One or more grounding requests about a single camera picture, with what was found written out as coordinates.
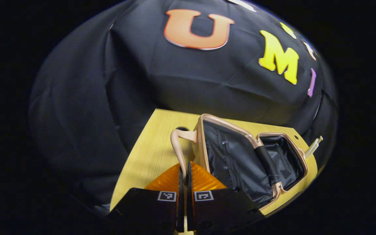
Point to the pink suitcase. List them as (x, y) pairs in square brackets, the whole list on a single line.
[(227, 153)]

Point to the white pump bottle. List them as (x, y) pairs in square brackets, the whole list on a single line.
[(312, 149)]

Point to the black backdrop cloth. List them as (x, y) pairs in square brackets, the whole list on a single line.
[(109, 98)]

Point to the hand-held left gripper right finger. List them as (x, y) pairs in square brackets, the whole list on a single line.
[(190, 209)]

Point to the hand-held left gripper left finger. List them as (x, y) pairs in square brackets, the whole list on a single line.
[(180, 209)]

